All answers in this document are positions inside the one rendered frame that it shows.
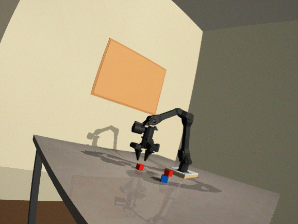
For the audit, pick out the red cube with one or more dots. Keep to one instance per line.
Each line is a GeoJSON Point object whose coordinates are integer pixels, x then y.
{"type": "Point", "coordinates": [168, 172]}
{"type": "Point", "coordinates": [139, 166]}

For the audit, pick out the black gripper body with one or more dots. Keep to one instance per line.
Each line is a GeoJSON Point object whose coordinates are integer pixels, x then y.
{"type": "Point", "coordinates": [142, 144]}

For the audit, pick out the blue cube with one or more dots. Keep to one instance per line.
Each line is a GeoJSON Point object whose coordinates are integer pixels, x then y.
{"type": "Point", "coordinates": [164, 178]}

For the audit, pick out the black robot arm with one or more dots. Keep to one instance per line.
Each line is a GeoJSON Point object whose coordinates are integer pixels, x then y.
{"type": "Point", "coordinates": [186, 118]}

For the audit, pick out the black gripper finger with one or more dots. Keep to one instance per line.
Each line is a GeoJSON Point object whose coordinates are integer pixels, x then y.
{"type": "Point", "coordinates": [147, 154]}
{"type": "Point", "coordinates": [138, 153]}

